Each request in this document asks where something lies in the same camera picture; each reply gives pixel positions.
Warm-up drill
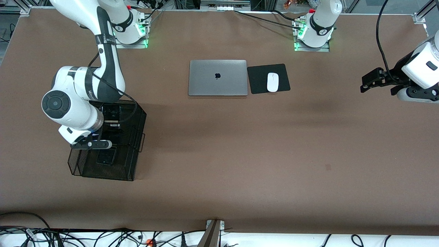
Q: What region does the black cracked smartphone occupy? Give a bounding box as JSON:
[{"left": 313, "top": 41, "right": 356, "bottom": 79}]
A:
[{"left": 102, "top": 104, "right": 121, "bottom": 120}]

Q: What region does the black flip phone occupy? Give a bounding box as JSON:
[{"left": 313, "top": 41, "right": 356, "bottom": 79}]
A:
[{"left": 96, "top": 145, "right": 118, "bottom": 166}]

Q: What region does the black mesh two-tier tray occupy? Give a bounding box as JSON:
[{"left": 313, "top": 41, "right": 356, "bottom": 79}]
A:
[{"left": 68, "top": 99, "right": 147, "bottom": 181}]

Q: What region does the white computer mouse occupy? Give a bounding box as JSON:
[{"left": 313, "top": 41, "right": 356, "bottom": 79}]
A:
[{"left": 267, "top": 72, "right": 279, "bottom": 93}]

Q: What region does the silver closed laptop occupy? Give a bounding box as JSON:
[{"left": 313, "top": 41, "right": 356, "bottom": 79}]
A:
[{"left": 188, "top": 60, "right": 248, "bottom": 96}]

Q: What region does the black mouse pad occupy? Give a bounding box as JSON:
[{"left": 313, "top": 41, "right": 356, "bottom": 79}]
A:
[{"left": 247, "top": 63, "right": 291, "bottom": 94}]

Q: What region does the grey power strip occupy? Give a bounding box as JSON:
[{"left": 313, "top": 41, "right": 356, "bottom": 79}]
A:
[{"left": 200, "top": 0, "right": 251, "bottom": 11}]

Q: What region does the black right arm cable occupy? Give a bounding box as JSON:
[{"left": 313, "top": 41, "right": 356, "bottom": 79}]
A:
[{"left": 87, "top": 51, "right": 138, "bottom": 123}]

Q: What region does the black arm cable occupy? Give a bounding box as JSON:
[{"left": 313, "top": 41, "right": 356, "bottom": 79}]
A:
[
  {"left": 87, "top": 51, "right": 138, "bottom": 123},
  {"left": 376, "top": 0, "right": 400, "bottom": 78}
]

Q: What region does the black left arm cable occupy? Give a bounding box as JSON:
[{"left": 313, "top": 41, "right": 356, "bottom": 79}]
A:
[{"left": 376, "top": 0, "right": 400, "bottom": 78}]

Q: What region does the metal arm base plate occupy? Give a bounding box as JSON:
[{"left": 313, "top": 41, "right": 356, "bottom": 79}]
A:
[
  {"left": 117, "top": 14, "right": 151, "bottom": 49},
  {"left": 293, "top": 17, "right": 330, "bottom": 52}
]

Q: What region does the aluminium frame profile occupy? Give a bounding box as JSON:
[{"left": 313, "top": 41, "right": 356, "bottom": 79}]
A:
[
  {"left": 0, "top": 5, "right": 32, "bottom": 16},
  {"left": 413, "top": 0, "right": 439, "bottom": 25}
]

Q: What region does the short black table cable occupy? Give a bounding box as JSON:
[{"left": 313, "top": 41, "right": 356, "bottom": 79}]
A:
[{"left": 271, "top": 10, "right": 296, "bottom": 21}]

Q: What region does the black looped floor cable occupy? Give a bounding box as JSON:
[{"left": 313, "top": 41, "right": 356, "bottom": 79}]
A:
[{"left": 0, "top": 212, "right": 52, "bottom": 240}]

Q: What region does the long black table cable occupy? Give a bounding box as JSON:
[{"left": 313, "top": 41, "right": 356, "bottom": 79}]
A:
[{"left": 234, "top": 10, "right": 300, "bottom": 28}]

